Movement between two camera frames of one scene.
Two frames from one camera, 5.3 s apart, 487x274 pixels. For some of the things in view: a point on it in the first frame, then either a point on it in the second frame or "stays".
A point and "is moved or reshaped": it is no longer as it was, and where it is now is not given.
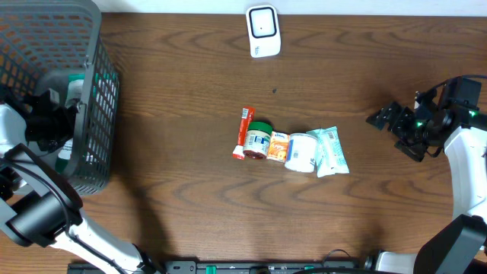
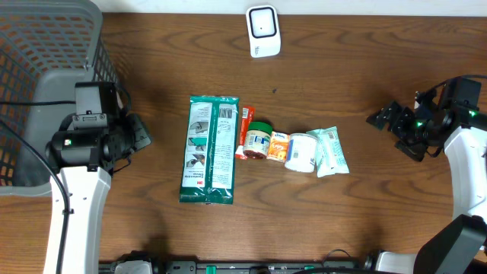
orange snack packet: x=278 y=147 stays
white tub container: x=302 y=153 stays
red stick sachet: x=247 y=116 stays
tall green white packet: x=74 y=93 is moved or reshaped
